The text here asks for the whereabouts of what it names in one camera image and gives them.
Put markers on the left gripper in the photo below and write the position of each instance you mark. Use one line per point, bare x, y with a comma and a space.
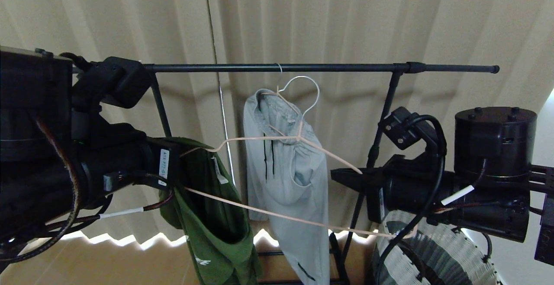
130, 164

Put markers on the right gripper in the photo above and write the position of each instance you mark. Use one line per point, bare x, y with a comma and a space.
402, 190

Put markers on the green garment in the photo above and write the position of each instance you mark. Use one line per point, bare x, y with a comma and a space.
190, 172

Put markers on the pale grey shorts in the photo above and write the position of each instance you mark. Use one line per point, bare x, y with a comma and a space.
294, 198

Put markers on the pink clothes hanger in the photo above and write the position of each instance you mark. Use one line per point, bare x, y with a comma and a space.
277, 88
298, 137

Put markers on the white laundry basket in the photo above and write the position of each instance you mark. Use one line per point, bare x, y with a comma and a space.
454, 259

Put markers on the black clothes rack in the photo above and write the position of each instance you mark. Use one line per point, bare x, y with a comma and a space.
346, 67

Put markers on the beige curtain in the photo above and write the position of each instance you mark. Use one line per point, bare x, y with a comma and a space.
86, 17

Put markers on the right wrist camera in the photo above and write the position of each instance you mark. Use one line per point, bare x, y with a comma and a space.
402, 129

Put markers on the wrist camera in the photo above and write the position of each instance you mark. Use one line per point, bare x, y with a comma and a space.
121, 81
402, 129

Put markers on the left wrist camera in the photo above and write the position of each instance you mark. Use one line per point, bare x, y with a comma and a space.
121, 81

